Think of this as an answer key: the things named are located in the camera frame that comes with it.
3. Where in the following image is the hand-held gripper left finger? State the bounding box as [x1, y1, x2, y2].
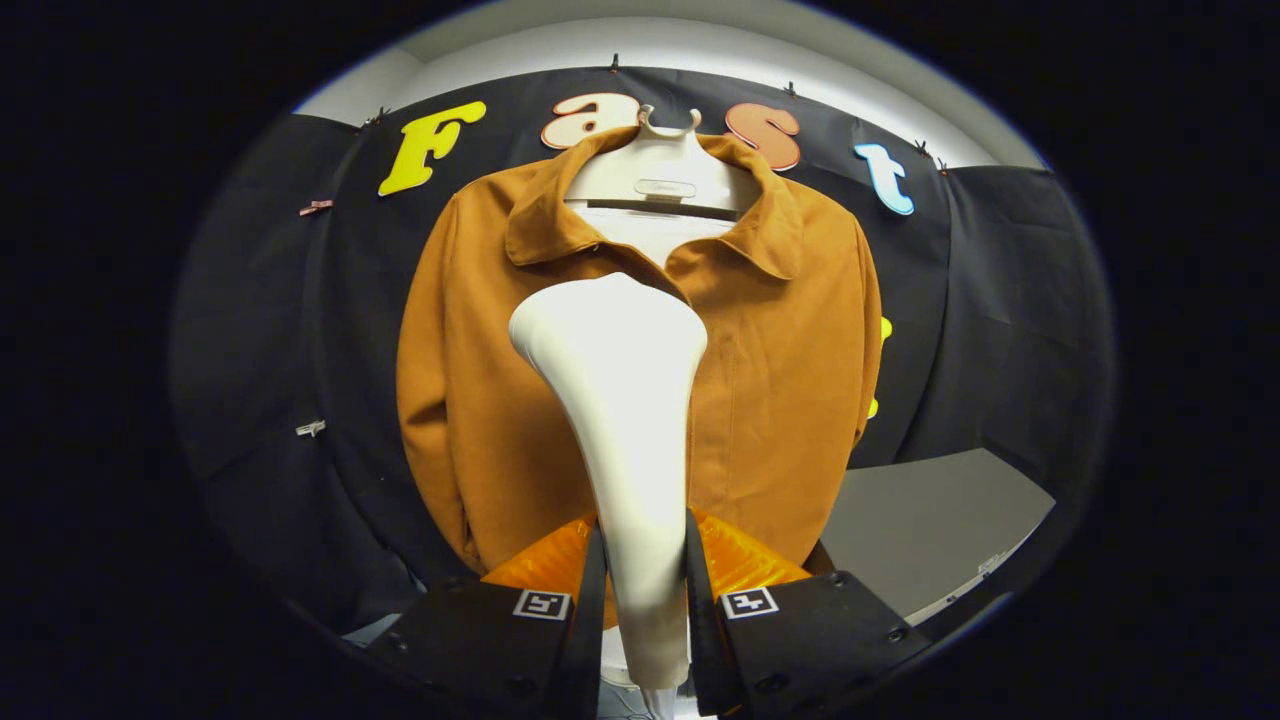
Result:
[362, 513, 611, 720]

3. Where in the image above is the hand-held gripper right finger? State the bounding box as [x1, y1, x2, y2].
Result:
[684, 507, 933, 719]

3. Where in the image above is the orange button-up shirt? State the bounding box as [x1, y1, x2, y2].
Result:
[396, 125, 884, 601]

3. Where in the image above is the grey side table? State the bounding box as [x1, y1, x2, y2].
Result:
[820, 448, 1056, 626]

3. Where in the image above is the black backdrop cloth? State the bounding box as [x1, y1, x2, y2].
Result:
[170, 65, 1116, 636]

